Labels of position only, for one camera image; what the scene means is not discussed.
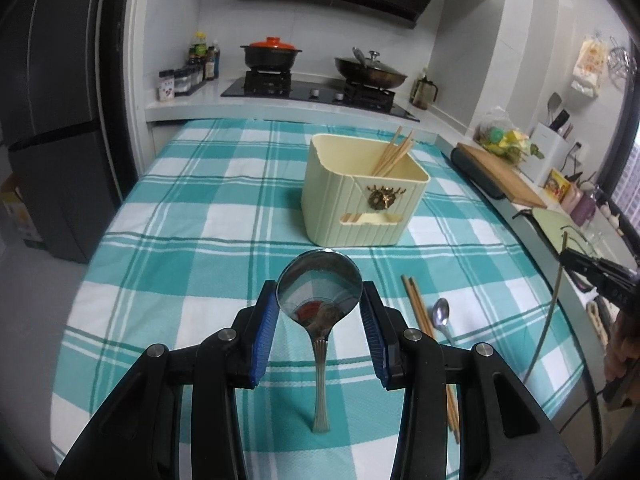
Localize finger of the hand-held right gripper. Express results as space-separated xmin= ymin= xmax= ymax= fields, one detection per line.
xmin=575 ymin=267 xmax=640 ymax=309
xmin=559 ymin=249 xmax=640 ymax=283

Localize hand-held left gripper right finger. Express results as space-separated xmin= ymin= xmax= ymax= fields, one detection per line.
xmin=360 ymin=280 xmax=583 ymax=480

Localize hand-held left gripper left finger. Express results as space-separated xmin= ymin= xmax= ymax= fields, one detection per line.
xmin=57 ymin=280 xmax=281 ymax=480

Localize large steel spoon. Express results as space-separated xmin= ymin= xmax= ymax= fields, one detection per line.
xmin=276 ymin=249 xmax=364 ymax=434

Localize cream plastic utensil holder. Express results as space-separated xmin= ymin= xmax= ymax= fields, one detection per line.
xmin=301 ymin=133 xmax=432 ymax=248

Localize person's right hand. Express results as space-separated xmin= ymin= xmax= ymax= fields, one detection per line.
xmin=602 ymin=304 xmax=640 ymax=387

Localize garlic bulbs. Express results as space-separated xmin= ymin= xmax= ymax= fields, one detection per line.
xmin=602 ymin=200 xmax=624 ymax=237

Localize purple bottle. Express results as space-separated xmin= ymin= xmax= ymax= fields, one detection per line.
xmin=570 ymin=185 xmax=601 ymax=227

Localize green pan lid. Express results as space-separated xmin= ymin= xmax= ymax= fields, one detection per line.
xmin=515 ymin=207 xmax=601 ymax=261

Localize small steel spoon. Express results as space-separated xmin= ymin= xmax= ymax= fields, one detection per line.
xmin=432 ymin=298 xmax=457 ymax=346

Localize yellow seasoning packet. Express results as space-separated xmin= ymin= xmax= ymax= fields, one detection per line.
xmin=545 ymin=168 xmax=572 ymax=204

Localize teal checkered tablecloth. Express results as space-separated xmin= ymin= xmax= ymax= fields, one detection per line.
xmin=50 ymin=119 xmax=586 ymax=480

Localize white kitchen tool holder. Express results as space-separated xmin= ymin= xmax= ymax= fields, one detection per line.
xmin=520 ymin=121 xmax=576 ymax=186

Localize wooden cutting board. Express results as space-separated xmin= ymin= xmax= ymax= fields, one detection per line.
xmin=456 ymin=142 xmax=548 ymax=209

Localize plastic bag with sponges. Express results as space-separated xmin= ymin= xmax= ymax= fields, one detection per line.
xmin=472 ymin=106 xmax=546 ymax=163

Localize hanging snack bag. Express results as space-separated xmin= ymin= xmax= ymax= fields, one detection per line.
xmin=572 ymin=35 xmax=608 ymax=86

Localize metal steamer rack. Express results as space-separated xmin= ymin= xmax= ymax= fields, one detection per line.
xmin=607 ymin=37 xmax=638 ymax=81

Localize glass pitcher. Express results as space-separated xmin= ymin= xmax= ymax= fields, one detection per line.
xmin=411 ymin=67 xmax=439 ymax=111

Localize black gas stove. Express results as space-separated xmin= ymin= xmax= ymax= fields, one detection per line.
xmin=220 ymin=71 xmax=422 ymax=122

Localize wok with glass lid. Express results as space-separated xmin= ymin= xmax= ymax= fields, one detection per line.
xmin=334 ymin=47 xmax=408 ymax=89

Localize condiment bottles and jars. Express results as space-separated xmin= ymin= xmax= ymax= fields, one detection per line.
xmin=158 ymin=64 xmax=206 ymax=101

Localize cardboard box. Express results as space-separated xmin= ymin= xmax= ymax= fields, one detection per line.
xmin=0 ymin=172 xmax=43 ymax=248

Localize dark sauce bottle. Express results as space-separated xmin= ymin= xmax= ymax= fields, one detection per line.
xmin=205 ymin=40 xmax=222 ymax=81

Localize black pot with red lid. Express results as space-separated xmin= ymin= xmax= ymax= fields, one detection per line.
xmin=240 ymin=36 xmax=300 ymax=71

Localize sauce bottle with yellow cap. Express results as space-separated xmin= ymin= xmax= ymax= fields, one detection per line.
xmin=189 ymin=31 xmax=208 ymax=83

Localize dark grey refrigerator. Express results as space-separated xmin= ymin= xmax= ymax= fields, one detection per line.
xmin=0 ymin=0 xmax=138 ymax=265

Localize black window frame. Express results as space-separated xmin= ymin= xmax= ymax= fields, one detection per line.
xmin=597 ymin=50 xmax=640 ymax=241

